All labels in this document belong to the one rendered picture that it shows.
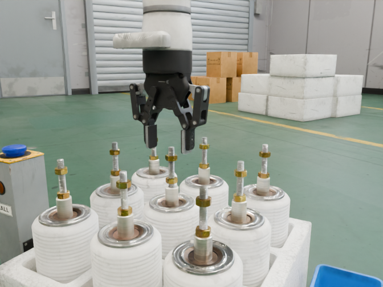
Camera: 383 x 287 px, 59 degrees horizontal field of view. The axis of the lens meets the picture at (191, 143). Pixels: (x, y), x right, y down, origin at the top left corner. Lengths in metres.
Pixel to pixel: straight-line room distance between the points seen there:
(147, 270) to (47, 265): 0.16
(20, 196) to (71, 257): 0.19
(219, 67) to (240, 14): 2.88
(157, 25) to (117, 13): 5.20
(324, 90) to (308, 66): 0.31
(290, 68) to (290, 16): 4.14
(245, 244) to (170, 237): 0.12
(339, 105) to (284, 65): 0.62
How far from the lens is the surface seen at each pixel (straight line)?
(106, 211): 0.61
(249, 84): 3.41
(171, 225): 0.54
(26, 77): 5.38
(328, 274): 0.71
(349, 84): 3.41
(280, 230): 0.62
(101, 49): 5.55
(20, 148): 0.68
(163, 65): 0.50
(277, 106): 3.12
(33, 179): 0.69
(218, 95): 4.12
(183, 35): 0.51
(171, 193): 0.56
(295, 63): 2.99
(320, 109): 3.13
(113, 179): 0.63
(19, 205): 0.69
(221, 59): 4.13
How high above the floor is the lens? 0.48
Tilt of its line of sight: 13 degrees down
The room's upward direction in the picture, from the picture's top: straight up
